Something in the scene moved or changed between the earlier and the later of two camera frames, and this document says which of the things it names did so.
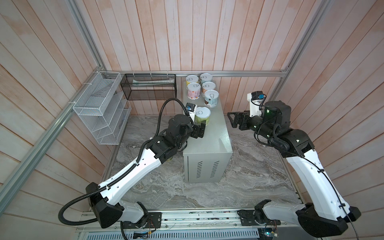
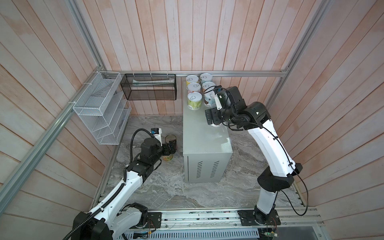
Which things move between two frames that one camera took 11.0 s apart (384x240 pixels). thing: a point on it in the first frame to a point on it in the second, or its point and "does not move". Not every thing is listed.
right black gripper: x=244 y=117 to x=213 y=112
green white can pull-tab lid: x=206 y=77 does not move
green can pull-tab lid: x=202 y=112 to x=194 y=99
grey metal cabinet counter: x=208 y=159 does not move
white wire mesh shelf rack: x=103 y=109 does not move
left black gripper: x=195 y=133 to x=172 y=147
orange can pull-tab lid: x=208 y=85 does not move
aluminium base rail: x=223 y=220 does not move
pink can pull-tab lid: x=193 y=91 does not move
